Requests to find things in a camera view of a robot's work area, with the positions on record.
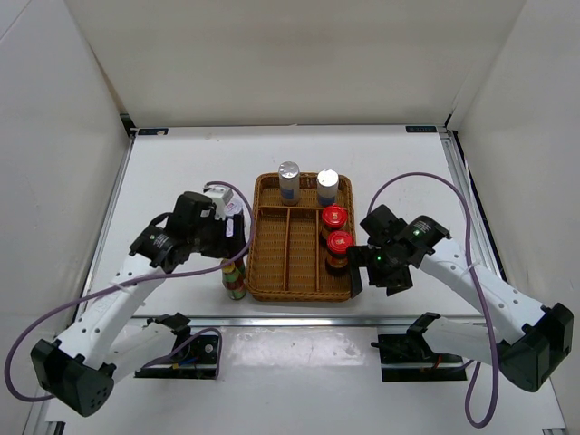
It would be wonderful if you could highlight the yellow-cap sauce bottle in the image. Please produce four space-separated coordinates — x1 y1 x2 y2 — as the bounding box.
222 264 247 300
221 258 246 281

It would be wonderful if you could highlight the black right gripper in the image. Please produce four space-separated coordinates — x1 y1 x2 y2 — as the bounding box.
345 243 413 299

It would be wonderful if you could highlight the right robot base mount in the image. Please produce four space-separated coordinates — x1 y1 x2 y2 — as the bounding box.
371 327 468 382

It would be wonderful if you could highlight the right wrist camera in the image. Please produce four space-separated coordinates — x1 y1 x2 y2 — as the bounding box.
360 205 407 246

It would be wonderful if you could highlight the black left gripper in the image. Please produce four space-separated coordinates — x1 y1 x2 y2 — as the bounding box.
188 211 247 260

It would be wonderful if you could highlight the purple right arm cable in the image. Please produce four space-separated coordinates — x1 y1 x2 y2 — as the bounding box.
367 171 500 430

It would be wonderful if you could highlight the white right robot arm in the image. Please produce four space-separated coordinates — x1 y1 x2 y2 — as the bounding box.
361 207 574 392

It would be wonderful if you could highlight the far grey-lid spice jar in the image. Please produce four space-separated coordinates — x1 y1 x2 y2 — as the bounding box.
224 198 245 219

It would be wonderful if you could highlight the red-lid sauce jar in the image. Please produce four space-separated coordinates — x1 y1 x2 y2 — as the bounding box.
320 204 348 243
325 230 354 276

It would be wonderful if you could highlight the brown wicker divided tray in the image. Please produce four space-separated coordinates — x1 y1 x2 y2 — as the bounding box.
246 172 358 303

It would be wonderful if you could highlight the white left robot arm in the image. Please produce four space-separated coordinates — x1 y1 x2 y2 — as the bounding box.
31 211 249 417

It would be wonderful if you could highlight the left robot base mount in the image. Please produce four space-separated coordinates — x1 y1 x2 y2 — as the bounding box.
134 327 223 381

